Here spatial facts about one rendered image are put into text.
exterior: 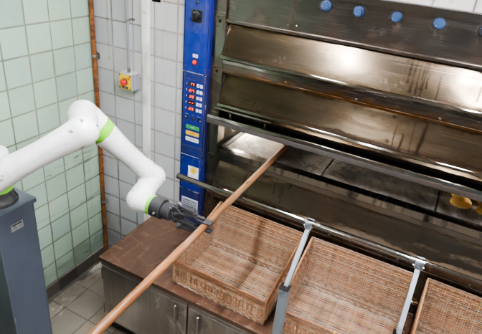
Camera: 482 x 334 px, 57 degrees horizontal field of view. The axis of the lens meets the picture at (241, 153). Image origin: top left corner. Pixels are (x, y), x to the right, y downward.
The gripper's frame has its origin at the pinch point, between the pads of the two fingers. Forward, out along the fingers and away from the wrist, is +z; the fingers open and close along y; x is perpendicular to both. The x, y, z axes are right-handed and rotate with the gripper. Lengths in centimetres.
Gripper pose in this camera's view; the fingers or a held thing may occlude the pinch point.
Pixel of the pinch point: (204, 225)
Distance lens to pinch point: 191.0
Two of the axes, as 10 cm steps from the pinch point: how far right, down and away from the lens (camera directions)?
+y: -0.9, 8.9, 4.5
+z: 8.9, 2.7, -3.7
